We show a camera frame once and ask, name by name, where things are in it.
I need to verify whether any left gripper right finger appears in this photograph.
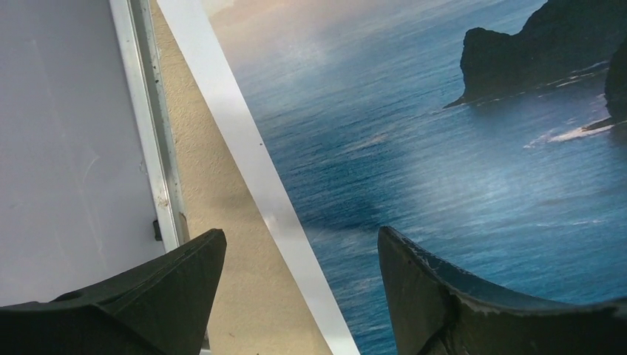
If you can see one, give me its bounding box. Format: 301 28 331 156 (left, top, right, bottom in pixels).
378 226 626 354

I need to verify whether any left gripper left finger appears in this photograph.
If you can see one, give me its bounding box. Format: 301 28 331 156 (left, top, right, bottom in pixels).
1 229 227 354

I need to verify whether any seascape photo print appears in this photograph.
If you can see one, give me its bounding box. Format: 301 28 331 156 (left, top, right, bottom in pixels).
159 1 626 354

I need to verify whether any aluminium rail frame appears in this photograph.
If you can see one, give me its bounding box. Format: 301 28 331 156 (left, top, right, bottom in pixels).
109 0 189 252

